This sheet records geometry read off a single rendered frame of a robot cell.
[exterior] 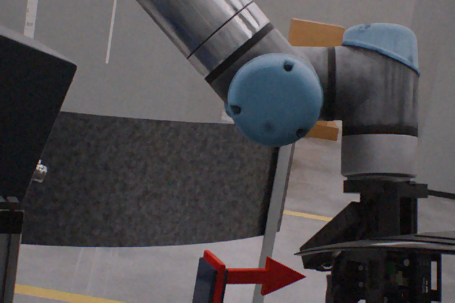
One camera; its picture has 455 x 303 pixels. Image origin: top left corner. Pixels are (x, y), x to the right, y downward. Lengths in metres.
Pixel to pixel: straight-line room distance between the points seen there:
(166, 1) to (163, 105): 5.95
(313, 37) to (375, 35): 7.81
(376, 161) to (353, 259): 0.10
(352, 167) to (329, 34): 7.85
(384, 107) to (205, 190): 1.78
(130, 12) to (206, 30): 5.94
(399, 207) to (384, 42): 0.16
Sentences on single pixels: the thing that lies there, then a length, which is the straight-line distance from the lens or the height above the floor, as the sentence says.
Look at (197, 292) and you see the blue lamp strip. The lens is 0.47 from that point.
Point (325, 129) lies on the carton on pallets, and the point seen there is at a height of 0.11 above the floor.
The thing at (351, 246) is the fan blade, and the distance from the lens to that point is 0.50.
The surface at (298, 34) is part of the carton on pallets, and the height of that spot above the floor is 1.07.
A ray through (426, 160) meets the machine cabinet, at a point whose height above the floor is 0.29.
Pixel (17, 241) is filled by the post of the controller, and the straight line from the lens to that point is 0.98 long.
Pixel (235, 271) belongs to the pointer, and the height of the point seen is 1.18.
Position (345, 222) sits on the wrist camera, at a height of 1.14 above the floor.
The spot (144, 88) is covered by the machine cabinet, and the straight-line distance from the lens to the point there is 6.60.
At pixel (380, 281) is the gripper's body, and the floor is 1.11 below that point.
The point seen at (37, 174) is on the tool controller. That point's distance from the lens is 1.05.
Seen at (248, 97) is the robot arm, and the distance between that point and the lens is 0.63.
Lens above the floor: 1.34
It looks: 10 degrees down
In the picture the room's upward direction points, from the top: 9 degrees clockwise
